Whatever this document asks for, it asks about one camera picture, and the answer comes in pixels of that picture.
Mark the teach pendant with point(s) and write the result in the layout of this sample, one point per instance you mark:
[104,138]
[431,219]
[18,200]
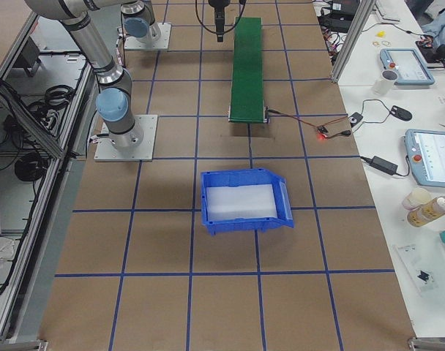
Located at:
[410,67]
[426,152]

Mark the green conveyor belt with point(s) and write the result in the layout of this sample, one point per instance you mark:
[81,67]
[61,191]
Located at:
[247,103]

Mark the black oval mouse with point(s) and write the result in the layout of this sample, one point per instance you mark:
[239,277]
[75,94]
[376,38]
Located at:
[401,113]

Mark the clear plastic bag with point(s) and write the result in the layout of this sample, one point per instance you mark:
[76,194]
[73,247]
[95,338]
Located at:
[425,267]

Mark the white cup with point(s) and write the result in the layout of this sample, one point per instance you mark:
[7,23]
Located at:
[385,82]

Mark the upper teach pendant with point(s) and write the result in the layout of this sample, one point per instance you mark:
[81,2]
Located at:
[410,67]

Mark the aluminium frame post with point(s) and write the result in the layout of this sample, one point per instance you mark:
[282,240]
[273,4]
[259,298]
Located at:
[355,30]

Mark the blue plastic bin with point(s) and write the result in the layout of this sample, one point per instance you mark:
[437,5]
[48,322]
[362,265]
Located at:
[247,177]

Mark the red lit circuit board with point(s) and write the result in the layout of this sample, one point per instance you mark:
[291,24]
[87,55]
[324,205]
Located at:
[322,132]

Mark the yellow drink can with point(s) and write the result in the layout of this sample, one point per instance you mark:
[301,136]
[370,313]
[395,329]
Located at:
[427,213]

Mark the black power adapter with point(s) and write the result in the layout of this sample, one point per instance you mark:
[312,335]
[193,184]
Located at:
[383,165]

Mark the white foam pad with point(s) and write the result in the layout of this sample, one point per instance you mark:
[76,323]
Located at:
[240,202]

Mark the black hanging gripper finger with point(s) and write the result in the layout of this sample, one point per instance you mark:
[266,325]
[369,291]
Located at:
[219,21]

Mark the lower teach pendant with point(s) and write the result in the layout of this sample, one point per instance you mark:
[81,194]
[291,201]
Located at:
[426,152]

